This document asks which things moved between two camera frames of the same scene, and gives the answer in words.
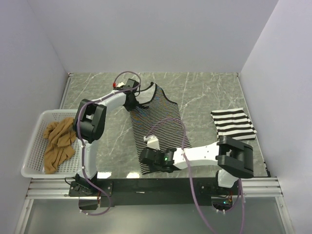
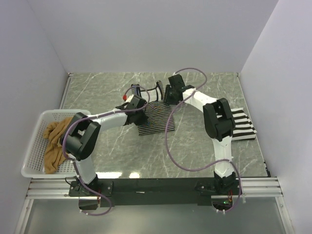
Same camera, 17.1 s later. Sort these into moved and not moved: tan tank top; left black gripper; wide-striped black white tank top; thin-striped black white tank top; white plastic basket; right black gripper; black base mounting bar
Moved: thin-striped black white tank top; left black gripper; right black gripper
Not moved: black base mounting bar; wide-striped black white tank top; white plastic basket; tan tank top
